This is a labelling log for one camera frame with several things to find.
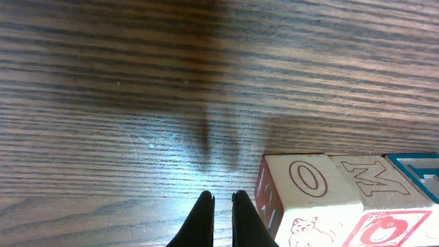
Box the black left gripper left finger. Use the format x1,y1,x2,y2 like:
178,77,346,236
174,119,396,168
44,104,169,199
166,191,215,247

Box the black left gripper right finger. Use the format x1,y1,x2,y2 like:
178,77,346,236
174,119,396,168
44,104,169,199
232,190,278,247

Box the plain wooden block green side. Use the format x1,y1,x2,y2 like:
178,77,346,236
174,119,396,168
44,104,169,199
254,154,364,247

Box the red O wooden block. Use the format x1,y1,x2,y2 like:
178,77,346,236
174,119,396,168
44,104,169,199
330,155,438,247

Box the yellow framed wooden block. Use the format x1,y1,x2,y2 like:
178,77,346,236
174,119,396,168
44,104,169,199
385,154,438,204

